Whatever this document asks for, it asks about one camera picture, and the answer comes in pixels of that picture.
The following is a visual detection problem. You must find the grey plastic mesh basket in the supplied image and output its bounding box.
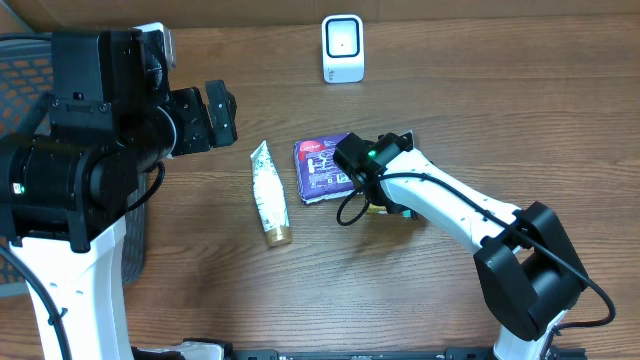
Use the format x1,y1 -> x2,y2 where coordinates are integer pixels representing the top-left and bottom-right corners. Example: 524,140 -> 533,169
1,40 -> 148,285

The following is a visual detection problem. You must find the green tea carton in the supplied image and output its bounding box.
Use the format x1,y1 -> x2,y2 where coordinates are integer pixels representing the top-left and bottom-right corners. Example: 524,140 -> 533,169
367,204 -> 387,215

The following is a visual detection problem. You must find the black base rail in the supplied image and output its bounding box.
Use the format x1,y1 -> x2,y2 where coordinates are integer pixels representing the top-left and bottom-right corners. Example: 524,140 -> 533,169
129,339 -> 589,360

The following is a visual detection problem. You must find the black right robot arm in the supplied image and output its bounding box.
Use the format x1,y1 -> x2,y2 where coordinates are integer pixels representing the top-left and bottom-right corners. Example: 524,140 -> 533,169
333,133 -> 587,359

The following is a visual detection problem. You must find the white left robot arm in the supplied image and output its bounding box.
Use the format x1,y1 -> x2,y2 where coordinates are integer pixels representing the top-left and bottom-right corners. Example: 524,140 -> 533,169
1,22 -> 238,360

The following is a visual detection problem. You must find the purple snack packet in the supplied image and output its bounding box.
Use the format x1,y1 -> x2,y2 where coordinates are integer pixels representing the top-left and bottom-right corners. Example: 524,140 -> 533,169
293,133 -> 354,205

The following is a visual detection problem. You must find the white barcode scanner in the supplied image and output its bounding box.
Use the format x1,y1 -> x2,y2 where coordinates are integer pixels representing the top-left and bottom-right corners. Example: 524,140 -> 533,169
321,14 -> 365,84

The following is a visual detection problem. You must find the white cream tube gold cap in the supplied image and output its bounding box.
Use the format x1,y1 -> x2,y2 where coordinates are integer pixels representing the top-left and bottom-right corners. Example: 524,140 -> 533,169
250,141 -> 292,247

